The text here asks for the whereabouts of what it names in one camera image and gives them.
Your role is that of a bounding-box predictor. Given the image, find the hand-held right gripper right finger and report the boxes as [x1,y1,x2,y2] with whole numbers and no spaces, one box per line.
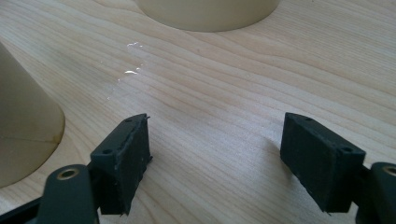
[279,112,367,214]

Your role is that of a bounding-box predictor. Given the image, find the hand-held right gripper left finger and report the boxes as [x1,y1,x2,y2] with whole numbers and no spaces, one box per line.
[89,113,153,217]

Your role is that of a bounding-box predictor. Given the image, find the clear water droplets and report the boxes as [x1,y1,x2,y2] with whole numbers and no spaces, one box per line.
[106,41,148,102]

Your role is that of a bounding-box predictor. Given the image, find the beige plastic cup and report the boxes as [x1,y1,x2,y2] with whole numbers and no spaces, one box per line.
[0,41,66,189]
[134,0,281,34]

